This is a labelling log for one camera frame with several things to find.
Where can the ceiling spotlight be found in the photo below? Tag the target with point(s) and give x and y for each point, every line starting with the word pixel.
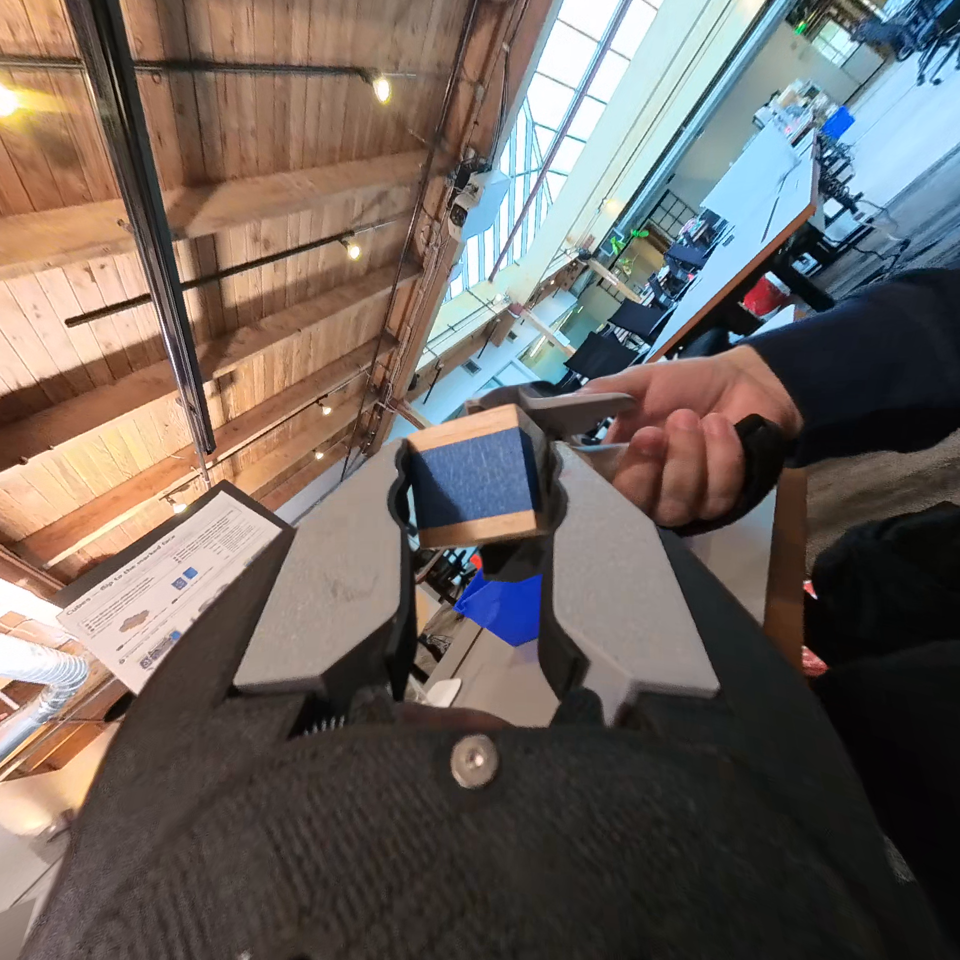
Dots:
pixel 351 249
pixel 6 101
pixel 381 88

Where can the person's right forearm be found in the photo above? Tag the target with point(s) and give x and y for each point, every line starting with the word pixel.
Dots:
pixel 862 360

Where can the person's right hand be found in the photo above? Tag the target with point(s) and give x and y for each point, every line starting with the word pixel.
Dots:
pixel 697 405

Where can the green plant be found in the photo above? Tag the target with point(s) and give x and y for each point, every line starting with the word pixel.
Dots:
pixel 628 247

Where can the wooden cube with blue tape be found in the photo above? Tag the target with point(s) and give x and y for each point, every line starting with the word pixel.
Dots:
pixel 472 480

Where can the long white table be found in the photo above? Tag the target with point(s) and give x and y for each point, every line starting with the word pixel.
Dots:
pixel 757 202

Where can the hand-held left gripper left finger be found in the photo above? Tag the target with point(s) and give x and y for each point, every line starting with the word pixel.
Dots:
pixel 330 592

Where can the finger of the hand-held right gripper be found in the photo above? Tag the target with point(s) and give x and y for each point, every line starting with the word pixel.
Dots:
pixel 609 463
pixel 585 409

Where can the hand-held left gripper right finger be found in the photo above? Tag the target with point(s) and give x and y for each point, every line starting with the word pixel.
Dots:
pixel 622 600

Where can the black folding chair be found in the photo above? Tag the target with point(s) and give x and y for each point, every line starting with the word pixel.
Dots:
pixel 604 356

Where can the black ceiling rail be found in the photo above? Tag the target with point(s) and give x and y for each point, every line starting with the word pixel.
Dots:
pixel 161 225

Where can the person's dark clothing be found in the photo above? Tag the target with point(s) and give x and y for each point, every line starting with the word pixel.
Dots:
pixel 900 675

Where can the small blue crate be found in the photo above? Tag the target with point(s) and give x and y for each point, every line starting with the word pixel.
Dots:
pixel 838 122

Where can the blue plastic bin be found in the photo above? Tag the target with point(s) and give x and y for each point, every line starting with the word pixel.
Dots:
pixel 510 607

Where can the white security camera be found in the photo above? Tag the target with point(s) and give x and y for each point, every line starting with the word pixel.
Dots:
pixel 466 199

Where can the printed instruction sheet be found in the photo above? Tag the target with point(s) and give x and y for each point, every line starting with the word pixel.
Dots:
pixel 172 585

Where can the red container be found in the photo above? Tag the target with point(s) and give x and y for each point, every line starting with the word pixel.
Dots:
pixel 766 295

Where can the silver duct pipe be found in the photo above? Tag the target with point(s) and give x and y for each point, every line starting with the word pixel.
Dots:
pixel 45 690

